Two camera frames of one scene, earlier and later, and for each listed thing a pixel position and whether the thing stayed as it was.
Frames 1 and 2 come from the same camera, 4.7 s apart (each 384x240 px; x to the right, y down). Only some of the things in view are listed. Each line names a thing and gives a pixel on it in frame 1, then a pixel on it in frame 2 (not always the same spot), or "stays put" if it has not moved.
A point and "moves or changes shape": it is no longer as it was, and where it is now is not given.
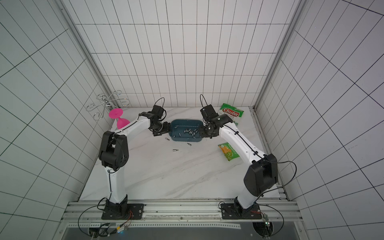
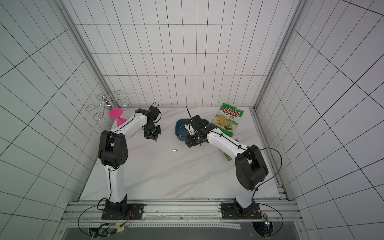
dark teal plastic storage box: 186,130 moves or changes shape
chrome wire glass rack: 107,103 stays put
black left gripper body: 161,128 -> 151,131
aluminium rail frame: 185,213 stays put
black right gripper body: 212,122 -> 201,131
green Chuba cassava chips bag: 234,113 stays put
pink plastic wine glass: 117,113 stays put
